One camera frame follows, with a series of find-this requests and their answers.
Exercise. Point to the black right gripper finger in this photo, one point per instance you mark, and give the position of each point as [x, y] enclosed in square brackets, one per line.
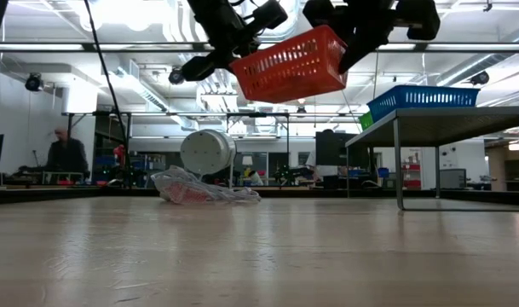
[357, 53]

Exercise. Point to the orange plastic basket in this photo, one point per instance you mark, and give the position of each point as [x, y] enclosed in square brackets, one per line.
[293, 68]

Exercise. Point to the green plastic basket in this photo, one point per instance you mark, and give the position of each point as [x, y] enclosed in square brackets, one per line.
[366, 120]

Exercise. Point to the blue plastic basket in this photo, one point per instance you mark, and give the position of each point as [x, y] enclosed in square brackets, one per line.
[421, 97]

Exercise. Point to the black background robot arm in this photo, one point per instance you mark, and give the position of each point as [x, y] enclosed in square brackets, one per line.
[291, 174]

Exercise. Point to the black ceiling spotlight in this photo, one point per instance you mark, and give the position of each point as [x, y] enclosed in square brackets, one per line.
[34, 82]
[480, 78]
[174, 78]

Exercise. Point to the large black monitor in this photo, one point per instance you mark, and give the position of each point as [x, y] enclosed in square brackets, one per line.
[329, 149]

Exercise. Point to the grey perforated metal shelf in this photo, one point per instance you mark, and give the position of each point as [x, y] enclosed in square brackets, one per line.
[455, 123]

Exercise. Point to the white cylindrical appliance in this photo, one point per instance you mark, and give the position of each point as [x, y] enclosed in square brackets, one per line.
[205, 151]

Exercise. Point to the red white storage shelf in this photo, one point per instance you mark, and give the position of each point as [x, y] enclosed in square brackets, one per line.
[412, 179]

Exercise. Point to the grey cabinet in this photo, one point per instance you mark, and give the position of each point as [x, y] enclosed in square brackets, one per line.
[453, 179]

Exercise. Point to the clear plastic bag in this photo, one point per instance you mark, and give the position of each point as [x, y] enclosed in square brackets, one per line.
[186, 189]

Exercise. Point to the wooden cabinet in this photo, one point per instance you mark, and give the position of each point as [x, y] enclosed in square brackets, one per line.
[497, 170]

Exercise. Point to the black background workstation frame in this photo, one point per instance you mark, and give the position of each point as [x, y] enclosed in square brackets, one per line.
[178, 114]

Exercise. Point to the black aluminium rig frame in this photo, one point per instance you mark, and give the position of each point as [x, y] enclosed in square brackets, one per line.
[476, 47]

